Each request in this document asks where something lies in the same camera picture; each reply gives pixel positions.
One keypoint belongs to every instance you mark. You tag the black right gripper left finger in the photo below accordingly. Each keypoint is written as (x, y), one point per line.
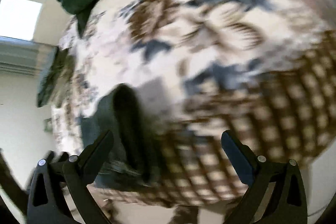
(46, 201)

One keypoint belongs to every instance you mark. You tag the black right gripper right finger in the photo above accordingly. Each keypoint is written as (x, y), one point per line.
(287, 203)

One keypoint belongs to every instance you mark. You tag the dark blue denim jeans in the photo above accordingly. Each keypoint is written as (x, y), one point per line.
(134, 161)

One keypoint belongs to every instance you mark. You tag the floral cream blanket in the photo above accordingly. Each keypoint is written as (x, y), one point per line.
(264, 69)

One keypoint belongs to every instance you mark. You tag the white framed window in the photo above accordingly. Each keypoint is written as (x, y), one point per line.
(19, 18)

